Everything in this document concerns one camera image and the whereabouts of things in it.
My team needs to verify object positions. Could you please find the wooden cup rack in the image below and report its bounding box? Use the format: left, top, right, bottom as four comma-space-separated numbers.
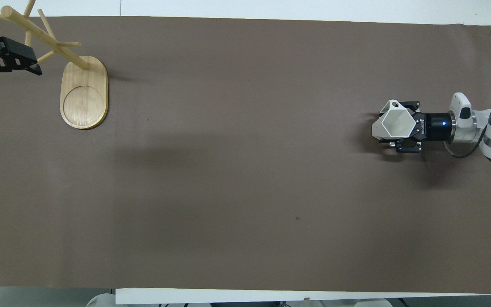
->
0, 0, 109, 131

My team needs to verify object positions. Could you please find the white hexagonal cup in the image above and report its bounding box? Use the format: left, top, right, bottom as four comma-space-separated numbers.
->
371, 99, 417, 141

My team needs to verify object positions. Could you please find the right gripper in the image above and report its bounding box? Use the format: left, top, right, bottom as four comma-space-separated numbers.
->
388, 101, 452, 154

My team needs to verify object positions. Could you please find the black cable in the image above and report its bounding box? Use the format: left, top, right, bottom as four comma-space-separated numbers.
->
443, 126, 486, 159

